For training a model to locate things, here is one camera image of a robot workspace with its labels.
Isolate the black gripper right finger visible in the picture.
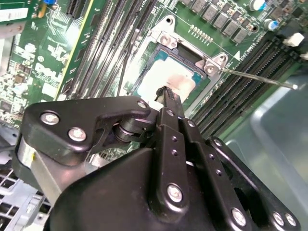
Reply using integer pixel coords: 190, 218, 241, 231
173, 99, 301, 231

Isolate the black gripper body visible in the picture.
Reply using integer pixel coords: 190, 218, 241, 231
49, 147, 236, 231

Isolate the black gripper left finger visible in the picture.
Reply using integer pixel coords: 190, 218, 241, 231
11, 86, 191, 215

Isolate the silver CPU chip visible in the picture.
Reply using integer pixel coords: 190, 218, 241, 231
137, 55, 210, 104

